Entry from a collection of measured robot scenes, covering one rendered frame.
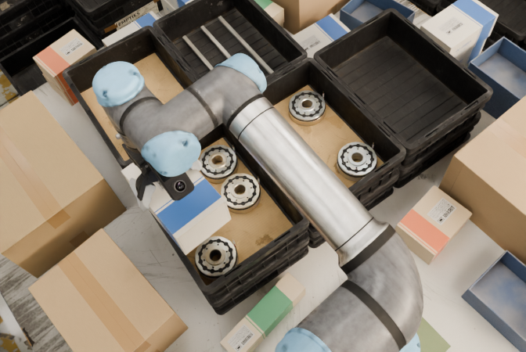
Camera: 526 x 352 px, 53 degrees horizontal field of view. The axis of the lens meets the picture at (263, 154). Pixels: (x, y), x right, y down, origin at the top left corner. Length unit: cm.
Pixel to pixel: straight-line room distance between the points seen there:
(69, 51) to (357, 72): 90
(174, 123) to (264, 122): 13
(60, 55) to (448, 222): 126
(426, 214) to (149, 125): 88
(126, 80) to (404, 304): 50
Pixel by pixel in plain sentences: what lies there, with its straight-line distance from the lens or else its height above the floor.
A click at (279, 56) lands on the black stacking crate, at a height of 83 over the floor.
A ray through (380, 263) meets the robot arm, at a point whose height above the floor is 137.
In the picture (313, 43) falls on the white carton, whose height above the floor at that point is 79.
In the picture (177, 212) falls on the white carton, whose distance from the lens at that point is 104.
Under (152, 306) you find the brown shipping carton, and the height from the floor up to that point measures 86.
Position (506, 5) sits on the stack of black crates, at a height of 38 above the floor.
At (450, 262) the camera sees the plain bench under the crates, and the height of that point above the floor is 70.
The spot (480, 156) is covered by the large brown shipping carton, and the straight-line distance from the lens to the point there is 141.
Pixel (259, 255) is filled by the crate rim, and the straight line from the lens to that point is 122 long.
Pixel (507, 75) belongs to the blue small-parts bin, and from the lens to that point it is 176.
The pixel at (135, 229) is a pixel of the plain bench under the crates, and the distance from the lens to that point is 155.
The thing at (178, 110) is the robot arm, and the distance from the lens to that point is 78.
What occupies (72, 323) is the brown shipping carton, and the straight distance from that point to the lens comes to 135.
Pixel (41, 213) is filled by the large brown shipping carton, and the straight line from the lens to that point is 144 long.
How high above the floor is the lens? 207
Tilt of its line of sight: 59 degrees down
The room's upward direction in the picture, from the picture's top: 9 degrees counter-clockwise
